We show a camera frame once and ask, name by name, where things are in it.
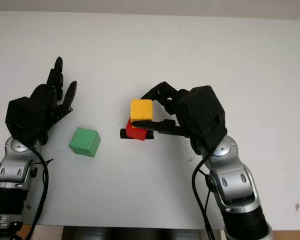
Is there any yellow cube block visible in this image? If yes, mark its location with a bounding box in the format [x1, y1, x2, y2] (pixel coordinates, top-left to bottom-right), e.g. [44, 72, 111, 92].
[129, 99, 154, 123]

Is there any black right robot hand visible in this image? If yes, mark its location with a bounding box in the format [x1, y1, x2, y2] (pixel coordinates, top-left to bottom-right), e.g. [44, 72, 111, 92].
[130, 81, 208, 156]

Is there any black tape strip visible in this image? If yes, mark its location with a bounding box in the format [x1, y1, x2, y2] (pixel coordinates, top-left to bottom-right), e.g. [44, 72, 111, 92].
[119, 128, 155, 140]

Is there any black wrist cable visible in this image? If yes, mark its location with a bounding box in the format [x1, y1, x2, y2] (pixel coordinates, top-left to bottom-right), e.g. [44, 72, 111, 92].
[22, 146, 55, 240]
[191, 149, 216, 240]

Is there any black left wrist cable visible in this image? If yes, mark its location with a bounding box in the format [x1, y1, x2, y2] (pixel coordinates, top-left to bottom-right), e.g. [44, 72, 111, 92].
[22, 146, 55, 240]

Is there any red cube block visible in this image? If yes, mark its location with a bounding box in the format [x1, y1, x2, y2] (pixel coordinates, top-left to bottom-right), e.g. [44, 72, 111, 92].
[125, 117, 148, 141]

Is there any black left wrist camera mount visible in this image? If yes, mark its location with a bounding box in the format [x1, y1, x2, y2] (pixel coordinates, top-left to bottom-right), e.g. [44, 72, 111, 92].
[4, 96, 50, 142]

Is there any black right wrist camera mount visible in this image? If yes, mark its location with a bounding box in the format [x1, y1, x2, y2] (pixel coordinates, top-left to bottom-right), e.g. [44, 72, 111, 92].
[178, 85, 228, 151]

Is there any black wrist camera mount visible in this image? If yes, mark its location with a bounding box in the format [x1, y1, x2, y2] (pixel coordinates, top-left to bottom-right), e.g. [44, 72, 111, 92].
[4, 96, 50, 142]
[178, 85, 228, 151]

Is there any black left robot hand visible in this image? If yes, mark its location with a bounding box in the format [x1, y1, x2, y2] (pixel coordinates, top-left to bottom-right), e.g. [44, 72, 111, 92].
[28, 56, 78, 146]

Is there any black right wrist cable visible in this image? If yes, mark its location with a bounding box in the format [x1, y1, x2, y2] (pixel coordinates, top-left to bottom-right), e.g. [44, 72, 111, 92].
[191, 149, 216, 240]

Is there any green cube block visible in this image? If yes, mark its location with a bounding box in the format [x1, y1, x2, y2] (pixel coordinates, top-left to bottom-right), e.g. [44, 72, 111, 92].
[69, 126, 102, 158]

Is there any dark robot torso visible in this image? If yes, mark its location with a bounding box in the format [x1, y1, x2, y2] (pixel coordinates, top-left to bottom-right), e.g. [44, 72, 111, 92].
[62, 226, 222, 240]

